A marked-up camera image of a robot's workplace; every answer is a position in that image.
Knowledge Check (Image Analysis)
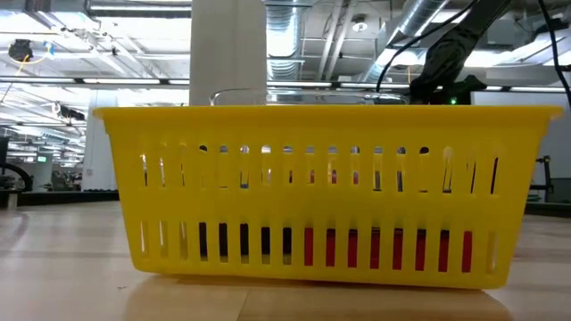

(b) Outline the red rectangular block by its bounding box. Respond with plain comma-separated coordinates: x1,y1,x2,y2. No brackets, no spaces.
304,226,473,273

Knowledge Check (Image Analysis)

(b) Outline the yellow plastic basket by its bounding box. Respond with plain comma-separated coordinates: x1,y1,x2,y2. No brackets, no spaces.
92,104,564,290

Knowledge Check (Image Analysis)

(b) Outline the clear plastic container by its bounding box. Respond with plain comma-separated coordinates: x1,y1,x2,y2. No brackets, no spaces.
209,87,410,107

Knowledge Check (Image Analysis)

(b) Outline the white building pillar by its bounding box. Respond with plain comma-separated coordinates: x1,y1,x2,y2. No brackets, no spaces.
81,91,120,193

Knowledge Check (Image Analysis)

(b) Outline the long ceiling light strip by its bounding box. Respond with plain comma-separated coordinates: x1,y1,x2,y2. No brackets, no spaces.
0,76,191,86

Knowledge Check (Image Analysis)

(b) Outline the black metal stand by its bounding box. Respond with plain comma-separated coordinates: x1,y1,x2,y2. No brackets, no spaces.
528,154,557,204

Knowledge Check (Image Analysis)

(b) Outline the black curved equipment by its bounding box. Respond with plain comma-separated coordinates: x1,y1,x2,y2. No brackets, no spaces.
0,136,35,209

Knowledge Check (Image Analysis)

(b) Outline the black ceiling device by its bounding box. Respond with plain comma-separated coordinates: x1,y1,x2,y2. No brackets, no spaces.
7,38,35,62

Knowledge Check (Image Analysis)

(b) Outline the silver spiral ventilation duct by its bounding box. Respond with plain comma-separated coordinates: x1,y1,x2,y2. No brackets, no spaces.
266,0,304,81

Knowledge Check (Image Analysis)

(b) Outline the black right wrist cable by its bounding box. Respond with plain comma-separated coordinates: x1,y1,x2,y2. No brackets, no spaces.
376,0,481,94

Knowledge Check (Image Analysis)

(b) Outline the silver slanted ventilation duct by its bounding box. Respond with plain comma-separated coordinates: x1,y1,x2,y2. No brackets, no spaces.
360,0,447,84

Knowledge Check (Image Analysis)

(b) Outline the black hanging cable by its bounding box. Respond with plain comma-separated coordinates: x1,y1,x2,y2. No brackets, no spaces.
537,0,571,108

